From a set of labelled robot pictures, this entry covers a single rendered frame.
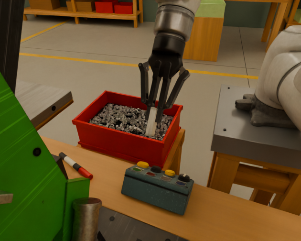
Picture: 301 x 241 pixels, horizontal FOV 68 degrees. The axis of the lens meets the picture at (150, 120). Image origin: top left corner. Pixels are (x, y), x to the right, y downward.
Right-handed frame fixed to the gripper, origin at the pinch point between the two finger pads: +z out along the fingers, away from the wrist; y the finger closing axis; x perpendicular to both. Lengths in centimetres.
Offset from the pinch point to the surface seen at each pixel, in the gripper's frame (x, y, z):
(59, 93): 15.6, 15.2, -2.3
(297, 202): -34, -45, 17
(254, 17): -478, -27, -235
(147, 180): 5.4, -3.3, 12.4
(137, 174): 5.4, -0.8, 11.9
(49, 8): -384, 431, -178
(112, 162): -2.1, 9.2, 13.3
